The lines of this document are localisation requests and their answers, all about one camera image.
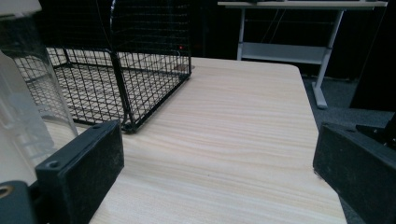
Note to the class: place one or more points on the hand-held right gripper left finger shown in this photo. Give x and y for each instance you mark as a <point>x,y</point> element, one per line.
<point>84,174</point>

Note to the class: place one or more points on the white metal frame desk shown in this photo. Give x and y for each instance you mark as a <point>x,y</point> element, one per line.
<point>286,49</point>

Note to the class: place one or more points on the clear plastic measuring cup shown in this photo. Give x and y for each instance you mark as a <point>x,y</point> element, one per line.
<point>21,102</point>

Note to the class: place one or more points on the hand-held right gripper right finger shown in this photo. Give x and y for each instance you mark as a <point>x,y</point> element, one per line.
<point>358,174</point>

